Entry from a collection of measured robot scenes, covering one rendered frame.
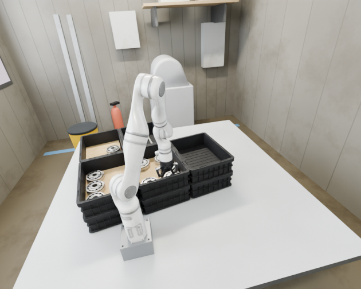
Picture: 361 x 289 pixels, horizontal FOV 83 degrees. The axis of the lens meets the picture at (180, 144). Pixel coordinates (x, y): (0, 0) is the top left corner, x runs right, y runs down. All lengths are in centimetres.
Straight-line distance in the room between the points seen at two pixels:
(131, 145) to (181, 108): 236
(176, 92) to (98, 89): 142
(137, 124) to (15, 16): 330
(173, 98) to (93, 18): 164
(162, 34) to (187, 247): 319
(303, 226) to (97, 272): 103
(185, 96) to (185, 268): 242
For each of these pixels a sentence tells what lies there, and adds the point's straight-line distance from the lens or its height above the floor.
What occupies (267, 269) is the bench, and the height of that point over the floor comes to 70.
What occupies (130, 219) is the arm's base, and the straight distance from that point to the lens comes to 95.
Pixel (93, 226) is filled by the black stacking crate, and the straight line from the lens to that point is 125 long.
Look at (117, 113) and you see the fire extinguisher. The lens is 343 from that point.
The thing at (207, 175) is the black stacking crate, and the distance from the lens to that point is 126.
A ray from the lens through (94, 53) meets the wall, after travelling 371.
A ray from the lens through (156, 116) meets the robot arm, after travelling 92.
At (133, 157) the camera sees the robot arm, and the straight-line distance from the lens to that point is 81.
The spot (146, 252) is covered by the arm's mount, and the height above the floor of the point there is 73.
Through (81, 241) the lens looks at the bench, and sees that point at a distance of 128.
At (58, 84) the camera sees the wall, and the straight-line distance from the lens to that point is 392.
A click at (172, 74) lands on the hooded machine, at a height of 107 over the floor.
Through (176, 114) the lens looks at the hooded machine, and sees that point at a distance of 313.
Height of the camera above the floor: 163
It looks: 30 degrees down
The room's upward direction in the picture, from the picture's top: 4 degrees counter-clockwise
